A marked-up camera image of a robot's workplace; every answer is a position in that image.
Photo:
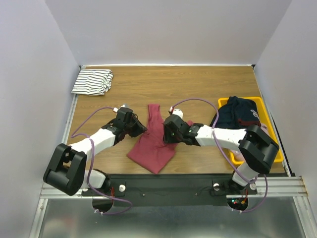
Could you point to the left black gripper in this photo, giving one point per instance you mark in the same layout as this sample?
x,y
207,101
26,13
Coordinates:
x,y
139,128

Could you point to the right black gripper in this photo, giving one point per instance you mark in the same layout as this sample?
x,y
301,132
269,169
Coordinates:
x,y
167,132

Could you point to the maroon tank top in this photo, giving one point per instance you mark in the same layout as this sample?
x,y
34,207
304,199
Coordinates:
x,y
150,151

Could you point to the black white striped tank top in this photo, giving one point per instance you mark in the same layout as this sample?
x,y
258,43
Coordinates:
x,y
93,82

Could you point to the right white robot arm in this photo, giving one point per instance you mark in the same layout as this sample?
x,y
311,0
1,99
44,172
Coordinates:
x,y
258,148

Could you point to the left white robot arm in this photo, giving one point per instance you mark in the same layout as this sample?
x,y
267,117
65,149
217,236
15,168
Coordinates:
x,y
67,171

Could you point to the navy blue tank top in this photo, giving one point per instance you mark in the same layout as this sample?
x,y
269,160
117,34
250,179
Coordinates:
x,y
238,113

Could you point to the light pink tank top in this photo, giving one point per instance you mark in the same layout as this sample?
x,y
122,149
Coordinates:
x,y
238,155

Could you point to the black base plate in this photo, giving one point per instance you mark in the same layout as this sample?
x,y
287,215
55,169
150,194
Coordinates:
x,y
144,190

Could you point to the aluminium frame rail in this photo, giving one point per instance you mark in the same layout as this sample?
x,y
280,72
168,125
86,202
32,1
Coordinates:
x,y
47,192

